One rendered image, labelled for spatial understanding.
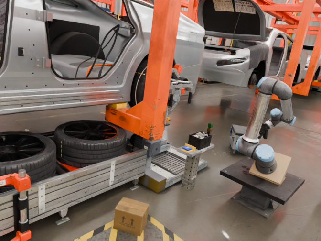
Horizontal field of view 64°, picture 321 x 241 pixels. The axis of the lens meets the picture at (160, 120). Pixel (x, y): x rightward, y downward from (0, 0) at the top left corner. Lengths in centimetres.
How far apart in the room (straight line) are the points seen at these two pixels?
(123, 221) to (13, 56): 141
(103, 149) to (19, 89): 80
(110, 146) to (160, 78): 73
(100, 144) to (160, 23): 111
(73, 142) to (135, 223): 83
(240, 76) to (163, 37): 326
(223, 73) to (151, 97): 309
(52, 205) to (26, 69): 100
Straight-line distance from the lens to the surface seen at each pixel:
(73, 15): 432
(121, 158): 227
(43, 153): 207
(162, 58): 219
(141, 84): 273
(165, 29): 218
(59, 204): 209
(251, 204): 274
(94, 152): 226
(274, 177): 263
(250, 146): 248
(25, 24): 212
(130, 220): 204
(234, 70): 520
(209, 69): 527
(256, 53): 544
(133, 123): 247
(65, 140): 231
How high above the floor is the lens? 138
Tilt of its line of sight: 17 degrees down
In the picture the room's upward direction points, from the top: 8 degrees clockwise
